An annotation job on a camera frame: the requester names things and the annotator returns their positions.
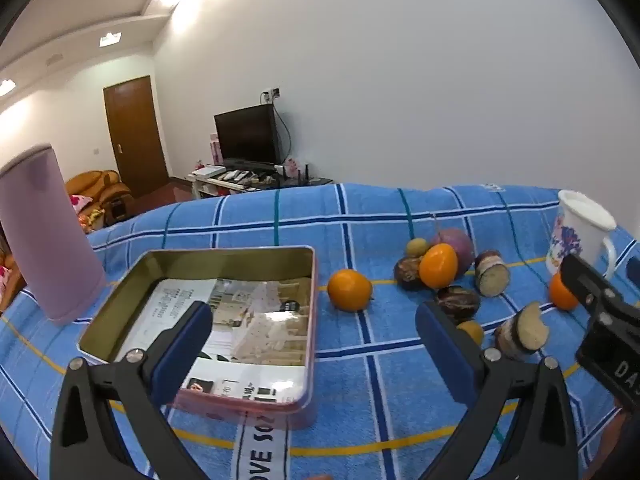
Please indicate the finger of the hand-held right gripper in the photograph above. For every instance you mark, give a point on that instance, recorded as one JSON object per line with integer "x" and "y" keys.
{"x": 580, "y": 280}

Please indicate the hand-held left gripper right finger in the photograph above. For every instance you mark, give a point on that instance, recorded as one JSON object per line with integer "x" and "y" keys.
{"x": 440, "y": 340}

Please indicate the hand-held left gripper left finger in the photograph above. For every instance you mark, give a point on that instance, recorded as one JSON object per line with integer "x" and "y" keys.
{"x": 182, "y": 340}

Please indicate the orange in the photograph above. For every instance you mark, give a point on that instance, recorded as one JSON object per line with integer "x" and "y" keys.
{"x": 561, "y": 294}
{"x": 350, "y": 290}
{"x": 438, "y": 266}

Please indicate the small yellow-green fruit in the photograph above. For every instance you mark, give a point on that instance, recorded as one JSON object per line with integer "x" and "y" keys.
{"x": 416, "y": 247}
{"x": 471, "y": 332}

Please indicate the dark wrinkled passion fruit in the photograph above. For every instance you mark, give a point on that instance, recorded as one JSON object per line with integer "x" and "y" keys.
{"x": 457, "y": 304}
{"x": 407, "y": 272}

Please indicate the cut dark-skinned taro piece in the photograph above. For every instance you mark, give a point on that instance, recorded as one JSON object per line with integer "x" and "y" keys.
{"x": 492, "y": 277}
{"x": 525, "y": 332}

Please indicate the pink metal tin box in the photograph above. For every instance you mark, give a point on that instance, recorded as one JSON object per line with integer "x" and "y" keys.
{"x": 225, "y": 260}

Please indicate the purple round turnip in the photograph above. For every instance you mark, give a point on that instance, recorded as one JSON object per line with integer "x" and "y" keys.
{"x": 460, "y": 247}

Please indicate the white floral mug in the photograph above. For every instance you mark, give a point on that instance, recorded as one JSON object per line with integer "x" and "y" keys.
{"x": 575, "y": 230}

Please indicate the printed paper leaflet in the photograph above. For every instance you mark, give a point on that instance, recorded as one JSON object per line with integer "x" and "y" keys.
{"x": 250, "y": 330}

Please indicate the blue plaid blanket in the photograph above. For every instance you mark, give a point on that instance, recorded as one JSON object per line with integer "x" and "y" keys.
{"x": 350, "y": 375}

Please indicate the white tv stand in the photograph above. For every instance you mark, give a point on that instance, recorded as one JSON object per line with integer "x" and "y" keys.
{"x": 210, "y": 191}

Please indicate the pink floral cushion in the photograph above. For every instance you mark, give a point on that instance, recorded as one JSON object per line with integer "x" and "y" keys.
{"x": 85, "y": 212}

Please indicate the white flat box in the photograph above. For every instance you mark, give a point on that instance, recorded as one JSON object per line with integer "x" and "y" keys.
{"x": 207, "y": 170}

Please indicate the purple tall bottle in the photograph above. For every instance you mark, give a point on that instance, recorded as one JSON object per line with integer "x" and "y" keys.
{"x": 45, "y": 235}

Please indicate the orange leather sofa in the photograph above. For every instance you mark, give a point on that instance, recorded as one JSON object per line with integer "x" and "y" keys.
{"x": 100, "y": 185}

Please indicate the black router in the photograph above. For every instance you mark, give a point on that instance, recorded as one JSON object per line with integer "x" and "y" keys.
{"x": 300, "y": 177}

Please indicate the pink floral box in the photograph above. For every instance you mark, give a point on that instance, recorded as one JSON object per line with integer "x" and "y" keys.
{"x": 291, "y": 165}

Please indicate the brown wooden door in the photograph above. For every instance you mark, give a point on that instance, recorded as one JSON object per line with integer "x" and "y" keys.
{"x": 135, "y": 135}

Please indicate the black television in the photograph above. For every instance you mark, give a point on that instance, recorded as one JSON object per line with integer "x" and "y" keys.
{"x": 245, "y": 135}

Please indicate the square ceiling light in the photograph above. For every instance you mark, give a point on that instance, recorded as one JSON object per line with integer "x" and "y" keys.
{"x": 6, "y": 87}
{"x": 110, "y": 40}

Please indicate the wall socket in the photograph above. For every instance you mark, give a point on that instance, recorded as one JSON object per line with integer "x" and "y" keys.
{"x": 271, "y": 94}

